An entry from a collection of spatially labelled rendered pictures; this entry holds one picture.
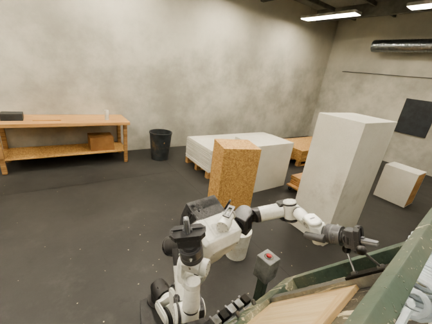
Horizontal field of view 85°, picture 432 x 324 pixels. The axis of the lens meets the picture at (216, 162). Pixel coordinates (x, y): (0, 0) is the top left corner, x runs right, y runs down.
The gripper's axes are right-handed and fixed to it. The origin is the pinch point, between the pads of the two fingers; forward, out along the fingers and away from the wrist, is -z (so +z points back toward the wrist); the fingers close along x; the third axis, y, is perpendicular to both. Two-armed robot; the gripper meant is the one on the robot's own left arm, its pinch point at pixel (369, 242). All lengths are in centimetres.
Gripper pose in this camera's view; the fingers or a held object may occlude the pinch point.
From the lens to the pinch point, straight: 121.4
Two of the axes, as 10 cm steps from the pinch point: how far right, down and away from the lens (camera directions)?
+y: -7.7, 1.4, -6.2
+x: 1.2, 9.9, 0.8
